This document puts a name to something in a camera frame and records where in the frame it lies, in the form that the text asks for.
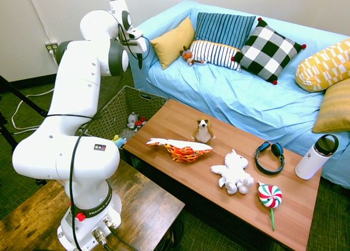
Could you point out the wall power outlet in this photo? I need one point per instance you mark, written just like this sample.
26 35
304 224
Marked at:
51 48

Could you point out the grey woven basket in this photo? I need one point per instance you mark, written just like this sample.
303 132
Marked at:
117 111

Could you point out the brown meerkat plush toy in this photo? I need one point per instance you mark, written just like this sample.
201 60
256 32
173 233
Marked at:
203 130

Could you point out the white water bottle black lid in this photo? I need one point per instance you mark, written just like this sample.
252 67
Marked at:
311 160

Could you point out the white unicorn plush toy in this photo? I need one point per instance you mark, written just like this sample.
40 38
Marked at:
235 169

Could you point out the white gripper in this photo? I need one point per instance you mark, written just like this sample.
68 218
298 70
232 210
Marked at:
138 41

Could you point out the light blue covered sofa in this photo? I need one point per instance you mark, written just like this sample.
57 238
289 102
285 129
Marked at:
232 98

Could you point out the black white checkered pillow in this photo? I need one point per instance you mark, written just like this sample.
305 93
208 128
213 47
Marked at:
268 51

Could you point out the small brown monkey plush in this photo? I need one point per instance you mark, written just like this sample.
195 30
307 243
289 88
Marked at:
188 55

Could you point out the black tripod stand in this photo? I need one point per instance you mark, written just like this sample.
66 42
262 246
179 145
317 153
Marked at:
24 97

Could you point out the white black striped pillow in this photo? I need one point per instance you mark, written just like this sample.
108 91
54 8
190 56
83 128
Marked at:
216 54

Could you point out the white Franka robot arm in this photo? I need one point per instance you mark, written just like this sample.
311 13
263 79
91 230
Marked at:
76 98

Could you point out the plain yellow pillow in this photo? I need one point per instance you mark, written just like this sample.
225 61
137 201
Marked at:
172 43

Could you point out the blue fish plush toy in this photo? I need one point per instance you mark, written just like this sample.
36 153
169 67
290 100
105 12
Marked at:
120 141

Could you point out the red green lollipop plush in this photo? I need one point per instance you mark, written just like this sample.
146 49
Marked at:
269 196

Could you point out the yellow white patterned pillow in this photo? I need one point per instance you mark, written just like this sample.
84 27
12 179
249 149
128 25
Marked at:
322 67

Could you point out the blue striped pillow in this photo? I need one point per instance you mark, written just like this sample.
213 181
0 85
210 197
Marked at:
221 26

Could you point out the white whale plush flame belly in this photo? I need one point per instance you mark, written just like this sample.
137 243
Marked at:
183 151

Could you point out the grey plush toy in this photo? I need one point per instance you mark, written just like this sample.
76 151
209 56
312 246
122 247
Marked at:
132 119

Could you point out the mustard ribbed pillow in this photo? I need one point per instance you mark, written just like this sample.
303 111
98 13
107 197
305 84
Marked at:
333 108

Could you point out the blue black headphones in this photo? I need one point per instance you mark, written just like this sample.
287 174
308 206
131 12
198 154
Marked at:
278 148

